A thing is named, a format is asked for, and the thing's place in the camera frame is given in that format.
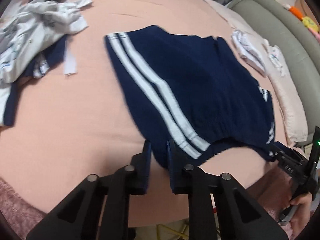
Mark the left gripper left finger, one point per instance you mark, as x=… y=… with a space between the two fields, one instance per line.
x=98 y=208

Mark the person's right hand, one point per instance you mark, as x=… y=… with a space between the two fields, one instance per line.
x=302 y=215

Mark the light patterned clothes pile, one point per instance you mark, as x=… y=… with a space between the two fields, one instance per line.
x=36 y=26

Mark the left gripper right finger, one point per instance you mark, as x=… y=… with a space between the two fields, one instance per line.
x=219 y=207

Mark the beige knitted blanket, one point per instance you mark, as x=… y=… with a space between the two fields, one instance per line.
x=295 y=122

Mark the pink bed sheet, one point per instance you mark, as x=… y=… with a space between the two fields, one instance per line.
x=67 y=128

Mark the grey padded headboard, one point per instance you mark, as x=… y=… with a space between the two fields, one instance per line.
x=300 y=49

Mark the folded white garment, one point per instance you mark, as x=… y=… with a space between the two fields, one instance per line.
x=248 y=52

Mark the navy shorts with white stripes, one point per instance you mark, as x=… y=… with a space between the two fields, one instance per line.
x=191 y=90

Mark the orange and yellow toy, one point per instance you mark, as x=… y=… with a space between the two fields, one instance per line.
x=306 y=20

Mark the white bunny headband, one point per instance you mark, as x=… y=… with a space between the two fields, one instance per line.
x=276 y=57

